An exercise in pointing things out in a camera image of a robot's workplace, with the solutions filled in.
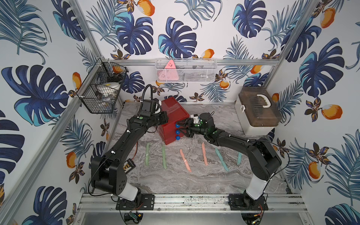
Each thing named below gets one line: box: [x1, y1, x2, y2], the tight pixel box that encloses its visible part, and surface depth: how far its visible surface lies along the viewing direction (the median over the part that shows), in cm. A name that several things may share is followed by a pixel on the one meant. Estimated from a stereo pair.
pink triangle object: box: [158, 59, 180, 81], surface depth 92 cm
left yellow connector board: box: [122, 158, 136, 175], surface depth 87 cm
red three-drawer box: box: [157, 96, 190, 146], surface depth 90 cm
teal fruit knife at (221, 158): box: [215, 148, 230, 172], surface depth 92 cm
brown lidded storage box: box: [234, 86, 283, 136], surface depth 97 cm
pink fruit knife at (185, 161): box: [179, 148, 192, 173], surface depth 90 cm
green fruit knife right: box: [162, 145, 167, 169], surface depth 92 cm
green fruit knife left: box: [145, 142, 151, 166], surface depth 94 cm
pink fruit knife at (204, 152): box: [201, 142, 209, 166], surface depth 94 cm
